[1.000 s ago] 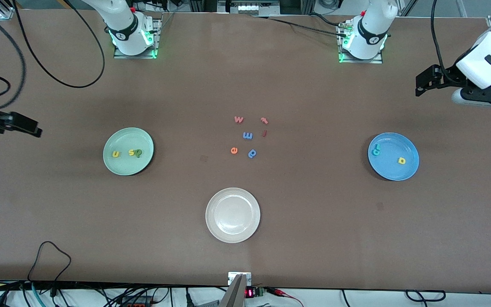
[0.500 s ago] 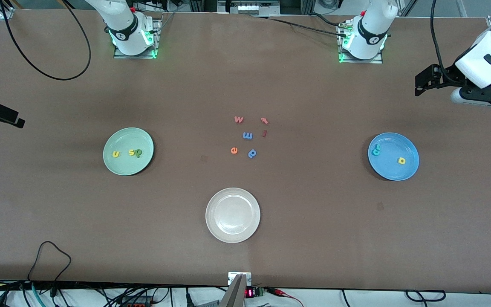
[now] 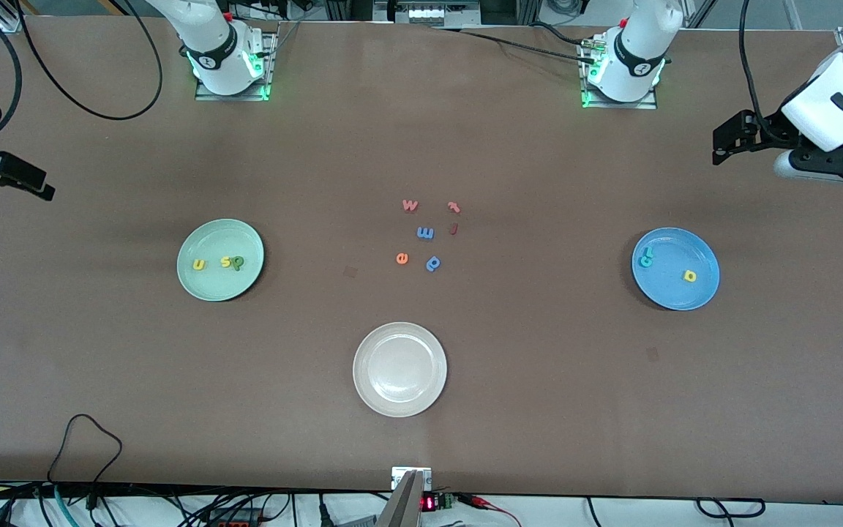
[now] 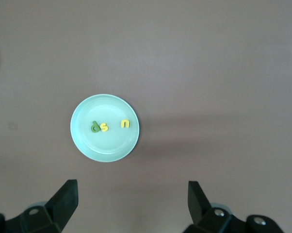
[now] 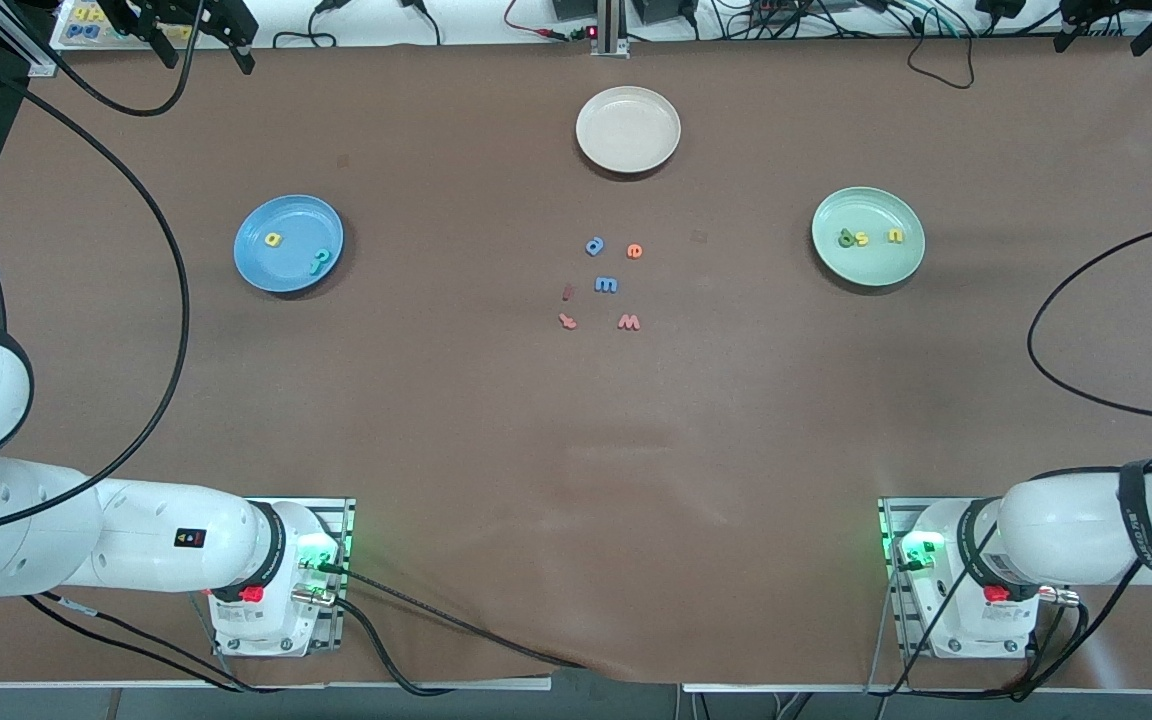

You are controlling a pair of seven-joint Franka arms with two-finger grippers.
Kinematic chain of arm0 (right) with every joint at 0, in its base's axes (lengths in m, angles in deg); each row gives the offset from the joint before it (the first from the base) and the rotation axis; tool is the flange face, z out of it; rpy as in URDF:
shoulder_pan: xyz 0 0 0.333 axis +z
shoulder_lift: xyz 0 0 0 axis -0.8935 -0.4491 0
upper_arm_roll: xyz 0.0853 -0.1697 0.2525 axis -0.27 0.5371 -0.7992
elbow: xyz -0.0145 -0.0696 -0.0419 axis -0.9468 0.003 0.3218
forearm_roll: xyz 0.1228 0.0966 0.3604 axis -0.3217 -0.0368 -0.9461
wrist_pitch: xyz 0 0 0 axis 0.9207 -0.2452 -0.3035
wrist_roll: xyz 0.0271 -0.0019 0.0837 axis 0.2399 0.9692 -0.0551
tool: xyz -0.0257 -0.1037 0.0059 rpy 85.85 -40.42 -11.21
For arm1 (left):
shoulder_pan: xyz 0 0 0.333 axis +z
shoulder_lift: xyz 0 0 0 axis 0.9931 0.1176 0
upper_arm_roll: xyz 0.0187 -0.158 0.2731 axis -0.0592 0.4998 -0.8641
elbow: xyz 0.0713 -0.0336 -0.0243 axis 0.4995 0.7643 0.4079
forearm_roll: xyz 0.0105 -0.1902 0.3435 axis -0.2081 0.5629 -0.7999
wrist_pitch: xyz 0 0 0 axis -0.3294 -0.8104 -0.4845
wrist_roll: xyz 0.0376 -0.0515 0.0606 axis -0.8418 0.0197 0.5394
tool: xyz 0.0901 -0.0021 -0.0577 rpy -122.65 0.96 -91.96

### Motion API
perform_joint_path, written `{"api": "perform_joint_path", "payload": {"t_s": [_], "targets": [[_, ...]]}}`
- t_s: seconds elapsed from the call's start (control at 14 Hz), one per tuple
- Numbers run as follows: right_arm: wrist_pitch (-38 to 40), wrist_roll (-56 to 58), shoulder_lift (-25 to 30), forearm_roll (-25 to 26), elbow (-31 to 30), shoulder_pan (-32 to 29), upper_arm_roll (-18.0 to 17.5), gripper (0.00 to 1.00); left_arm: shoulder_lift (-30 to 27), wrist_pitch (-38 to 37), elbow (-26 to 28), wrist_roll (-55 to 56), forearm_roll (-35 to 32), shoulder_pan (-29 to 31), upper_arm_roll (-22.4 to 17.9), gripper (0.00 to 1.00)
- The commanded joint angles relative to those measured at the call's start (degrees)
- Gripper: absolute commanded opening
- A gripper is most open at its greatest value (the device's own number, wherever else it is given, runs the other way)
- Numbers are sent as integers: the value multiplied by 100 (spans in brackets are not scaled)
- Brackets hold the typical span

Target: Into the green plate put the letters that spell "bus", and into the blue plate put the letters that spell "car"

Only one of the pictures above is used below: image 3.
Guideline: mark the teal foam letter c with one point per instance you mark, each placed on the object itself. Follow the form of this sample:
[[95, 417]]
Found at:
[[640, 261]]

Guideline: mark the green terminal connector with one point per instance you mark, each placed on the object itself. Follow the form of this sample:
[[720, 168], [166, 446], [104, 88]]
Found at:
[[447, 501]]

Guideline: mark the beige plastic plate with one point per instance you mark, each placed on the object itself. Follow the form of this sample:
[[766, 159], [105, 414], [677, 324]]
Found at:
[[399, 369]]

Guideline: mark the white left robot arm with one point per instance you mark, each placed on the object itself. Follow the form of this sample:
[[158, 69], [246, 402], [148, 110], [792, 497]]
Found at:
[[637, 51]]

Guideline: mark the blue foam letter m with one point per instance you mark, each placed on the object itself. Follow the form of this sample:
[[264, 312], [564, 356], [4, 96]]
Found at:
[[425, 233]]

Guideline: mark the red foam letter w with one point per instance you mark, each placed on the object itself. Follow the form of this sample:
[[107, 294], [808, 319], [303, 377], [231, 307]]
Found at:
[[410, 206]]

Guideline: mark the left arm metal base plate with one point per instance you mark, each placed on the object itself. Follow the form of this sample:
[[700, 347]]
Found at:
[[612, 105]]

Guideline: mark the grey metal camera pole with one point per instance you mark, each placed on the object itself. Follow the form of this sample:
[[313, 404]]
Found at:
[[403, 509]]

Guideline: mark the power strip with red switches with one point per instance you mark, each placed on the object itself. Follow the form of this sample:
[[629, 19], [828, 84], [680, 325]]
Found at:
[[235, 522]]

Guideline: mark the pale green plastic plate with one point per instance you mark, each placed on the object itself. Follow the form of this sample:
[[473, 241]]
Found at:
[[216, 287]]

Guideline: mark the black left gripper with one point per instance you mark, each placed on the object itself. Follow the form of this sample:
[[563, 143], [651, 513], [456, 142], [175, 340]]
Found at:
[[764, 132]]

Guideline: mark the blue foam letter p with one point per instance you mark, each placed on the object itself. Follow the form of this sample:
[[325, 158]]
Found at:
[[429, 268]]

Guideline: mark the blue plastic plate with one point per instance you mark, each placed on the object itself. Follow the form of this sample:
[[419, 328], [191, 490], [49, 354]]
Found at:
[[685, 293]]

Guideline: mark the green foam letter p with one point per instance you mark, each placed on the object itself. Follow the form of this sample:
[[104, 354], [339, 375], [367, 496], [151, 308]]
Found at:
[[234, 268]]

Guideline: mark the red LED display module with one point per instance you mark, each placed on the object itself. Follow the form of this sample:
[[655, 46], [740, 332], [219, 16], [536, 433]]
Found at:
[[429, 503]]

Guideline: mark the silver equipment box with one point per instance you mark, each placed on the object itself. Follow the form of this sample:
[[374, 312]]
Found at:
[[429, 13]]

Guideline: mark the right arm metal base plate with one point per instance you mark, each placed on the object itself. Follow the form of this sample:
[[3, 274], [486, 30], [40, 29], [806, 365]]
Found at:
[[269, 73]]

